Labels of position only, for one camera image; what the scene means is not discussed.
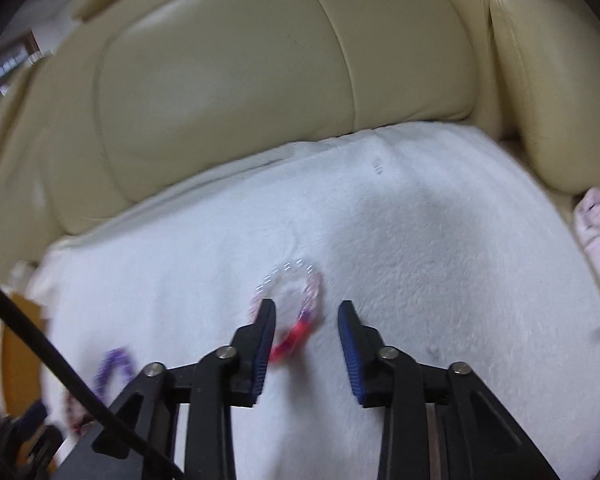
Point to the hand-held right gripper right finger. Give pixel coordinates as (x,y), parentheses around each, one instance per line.
(347,350)

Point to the white fluffy towel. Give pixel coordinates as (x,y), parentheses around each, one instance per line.
(430,260)

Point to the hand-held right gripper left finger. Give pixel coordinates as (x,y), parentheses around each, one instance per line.
(262,350)

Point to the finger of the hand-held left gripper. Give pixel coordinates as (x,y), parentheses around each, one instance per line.
(47,445)
(32,416)

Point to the cream leather sofa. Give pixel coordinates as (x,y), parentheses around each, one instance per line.
(230,85)

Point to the orange cardboard box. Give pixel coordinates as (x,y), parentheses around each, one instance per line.
(20,350)

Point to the wooden framed window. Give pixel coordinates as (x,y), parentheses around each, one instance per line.
(10,67)

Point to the pale pink cloth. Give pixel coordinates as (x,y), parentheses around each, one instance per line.
(597,215)

